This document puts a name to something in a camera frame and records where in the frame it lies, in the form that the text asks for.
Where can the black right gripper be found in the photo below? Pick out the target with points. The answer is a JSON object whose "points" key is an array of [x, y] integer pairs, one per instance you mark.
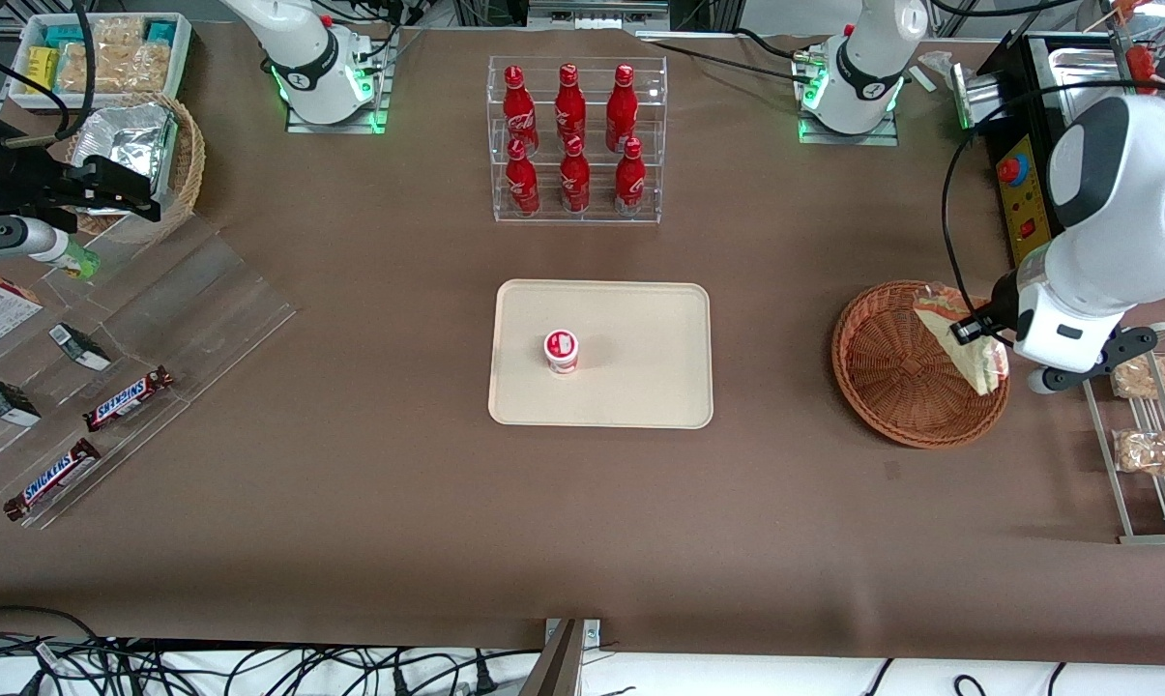
{"points": [[23, 181]]}

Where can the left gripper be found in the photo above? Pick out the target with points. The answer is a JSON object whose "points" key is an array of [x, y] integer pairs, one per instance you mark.
{"points": [[1003, 293]]}

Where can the triangle sandwich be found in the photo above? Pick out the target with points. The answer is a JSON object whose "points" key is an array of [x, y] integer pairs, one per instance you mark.
{"points": [[983, 367]]}

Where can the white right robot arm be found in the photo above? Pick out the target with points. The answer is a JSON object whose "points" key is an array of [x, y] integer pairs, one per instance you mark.
{"points": [[302, 48]]}

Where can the tan deep wicker basket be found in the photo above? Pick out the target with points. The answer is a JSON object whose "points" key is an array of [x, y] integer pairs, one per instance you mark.
{"points": [[188, 164]]}

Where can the brown round wicker basket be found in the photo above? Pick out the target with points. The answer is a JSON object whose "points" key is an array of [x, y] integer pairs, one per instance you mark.
{"points": [[891, 377]]}

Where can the beige plastic tray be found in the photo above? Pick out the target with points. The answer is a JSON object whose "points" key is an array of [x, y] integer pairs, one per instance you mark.
{"points": [[640, 387]]}

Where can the black control box yellow panel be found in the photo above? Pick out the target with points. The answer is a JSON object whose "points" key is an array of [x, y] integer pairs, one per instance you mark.
{"points": [[1022, 193]]}

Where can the clear bag of fried snacks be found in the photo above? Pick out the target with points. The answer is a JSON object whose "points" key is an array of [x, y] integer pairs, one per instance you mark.
{"points": [[142, 66], [87, 68]]}

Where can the clear acrylic display stand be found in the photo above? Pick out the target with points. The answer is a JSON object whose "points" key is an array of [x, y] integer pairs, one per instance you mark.
{"points": [[195, 309]]}

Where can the yellow snack box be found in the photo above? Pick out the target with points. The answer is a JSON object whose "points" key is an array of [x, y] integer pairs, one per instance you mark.
{"points": [[41, 70]]}

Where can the white plastic bin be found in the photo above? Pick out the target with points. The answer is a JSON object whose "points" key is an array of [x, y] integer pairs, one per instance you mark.
{"points": [[182, 43]]}

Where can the small black white box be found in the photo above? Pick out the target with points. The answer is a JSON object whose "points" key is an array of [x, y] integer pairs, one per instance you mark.
{"points": [[7, 401], [79, 346]]}

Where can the teal snack packet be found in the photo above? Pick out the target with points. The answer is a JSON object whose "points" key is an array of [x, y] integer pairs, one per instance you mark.
{"points": [[63, 37], [160, 32]]}

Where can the clear bag of brown snacks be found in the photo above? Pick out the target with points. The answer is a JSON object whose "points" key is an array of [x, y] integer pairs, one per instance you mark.
{"points": [[1152, 379], [1145, 451]]}

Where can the brown Snickers bar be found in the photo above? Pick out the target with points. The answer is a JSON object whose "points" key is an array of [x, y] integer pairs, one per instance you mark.
{"points": [[128, 398], [52, 478]]}

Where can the silver metal cylinder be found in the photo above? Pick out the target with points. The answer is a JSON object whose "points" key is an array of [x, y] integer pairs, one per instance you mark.
{"points": [[978, 97]]}

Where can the clear plastic wrapper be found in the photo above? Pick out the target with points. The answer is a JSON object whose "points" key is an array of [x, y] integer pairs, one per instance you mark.
{"points": [[938, 63]]}

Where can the steel food pan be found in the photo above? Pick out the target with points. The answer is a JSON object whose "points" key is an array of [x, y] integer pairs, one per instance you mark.
{"points": [[1085, 66]]}

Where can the red cola bottle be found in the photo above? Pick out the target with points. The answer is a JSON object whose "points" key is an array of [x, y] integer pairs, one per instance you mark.
{"points": [[521, 184], [569, 101], [574, 182], [517, 106], [621, 106], [629, 184]]}

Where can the clear acrylic bottle rack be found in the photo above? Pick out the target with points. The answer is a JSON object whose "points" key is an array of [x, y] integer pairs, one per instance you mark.
{"points": [[592, 217]]}

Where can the brown table cover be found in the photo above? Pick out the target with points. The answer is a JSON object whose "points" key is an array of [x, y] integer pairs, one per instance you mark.
{"points": [[398, 503]]}

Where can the red white yogurt cup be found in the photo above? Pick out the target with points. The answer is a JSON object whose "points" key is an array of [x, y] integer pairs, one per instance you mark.
{"points": [[561, 350]]}

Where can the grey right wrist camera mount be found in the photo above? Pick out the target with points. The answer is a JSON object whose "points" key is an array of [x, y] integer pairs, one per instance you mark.
{"points": [[16, 239]]}

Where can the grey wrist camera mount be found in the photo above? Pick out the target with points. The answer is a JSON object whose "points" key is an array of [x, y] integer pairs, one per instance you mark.
{"points": [[1123, 346], [16, 239]]}

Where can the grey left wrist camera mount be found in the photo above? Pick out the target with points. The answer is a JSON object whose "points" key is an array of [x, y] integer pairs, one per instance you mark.
{"points": [[1123, 346]]}

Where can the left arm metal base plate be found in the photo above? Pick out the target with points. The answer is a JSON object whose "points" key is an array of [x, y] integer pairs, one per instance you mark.
{"points": [[848, 138]]}

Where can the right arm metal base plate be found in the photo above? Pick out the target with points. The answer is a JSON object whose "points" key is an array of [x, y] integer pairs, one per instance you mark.
{"points": [[374, 97]]}

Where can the aluminium frame structure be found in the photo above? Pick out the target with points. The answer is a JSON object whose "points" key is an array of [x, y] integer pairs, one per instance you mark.
{"points": [[592, 12]]}

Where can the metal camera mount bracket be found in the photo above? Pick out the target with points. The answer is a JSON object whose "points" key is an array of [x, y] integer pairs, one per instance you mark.
{"points": [[567, 657]]}

